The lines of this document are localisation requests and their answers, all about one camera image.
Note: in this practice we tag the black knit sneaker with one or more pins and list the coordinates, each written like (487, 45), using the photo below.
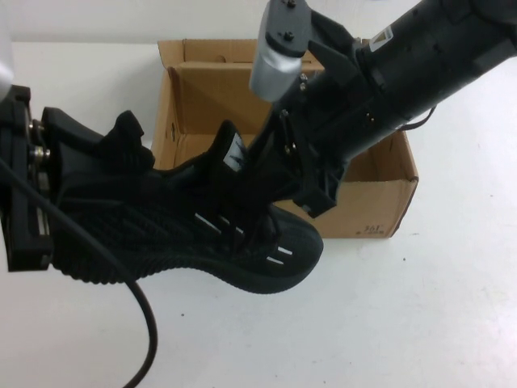
(182, 242)

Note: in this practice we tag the brown cardboard shoe box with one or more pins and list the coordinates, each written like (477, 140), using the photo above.
(190, 101)

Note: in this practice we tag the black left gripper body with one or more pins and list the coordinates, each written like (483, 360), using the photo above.
(24, 133)

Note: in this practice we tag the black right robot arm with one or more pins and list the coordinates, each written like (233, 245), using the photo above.
(464, 40)

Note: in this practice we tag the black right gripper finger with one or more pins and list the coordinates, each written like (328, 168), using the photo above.
(276, 161)
(319, 194)

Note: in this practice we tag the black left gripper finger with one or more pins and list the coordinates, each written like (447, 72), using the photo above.
(68, 145)

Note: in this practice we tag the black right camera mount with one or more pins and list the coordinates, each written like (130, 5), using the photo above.
(291, 28)

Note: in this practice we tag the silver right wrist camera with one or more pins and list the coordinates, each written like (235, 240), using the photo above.
(270, 72)

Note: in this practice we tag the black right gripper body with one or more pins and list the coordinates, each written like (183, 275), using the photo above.
(355, 109)

